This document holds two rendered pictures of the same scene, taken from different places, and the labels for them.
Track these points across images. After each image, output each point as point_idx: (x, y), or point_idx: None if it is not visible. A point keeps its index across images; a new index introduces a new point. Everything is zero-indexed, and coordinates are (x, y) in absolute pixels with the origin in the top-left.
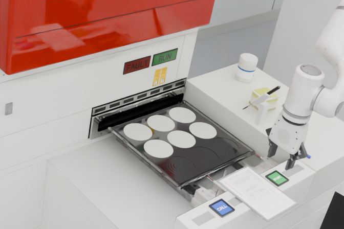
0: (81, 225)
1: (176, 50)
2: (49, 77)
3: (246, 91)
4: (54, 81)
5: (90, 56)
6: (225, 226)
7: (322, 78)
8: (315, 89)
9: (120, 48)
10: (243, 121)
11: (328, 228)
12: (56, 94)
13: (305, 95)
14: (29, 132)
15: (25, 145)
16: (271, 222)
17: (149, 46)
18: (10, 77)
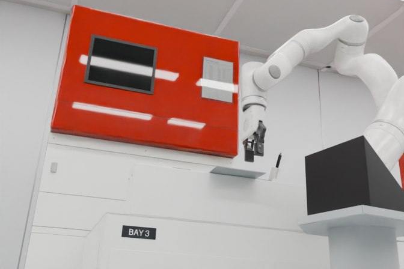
0: (85, 266)
1: None
2: (91, 155)
3: None
4: (95, 160)
5: (128, 152)
6: (173, 173)
7: (258, 62)
8: (254, 69)
9: (156, 155)
10: None
11: (312, 202)
12: (96, 172)
13: (247, 76)
14: (70, 198)
15: (65, 211)
16: (258, 224)
17: (184, 164)
18: (58, 142)
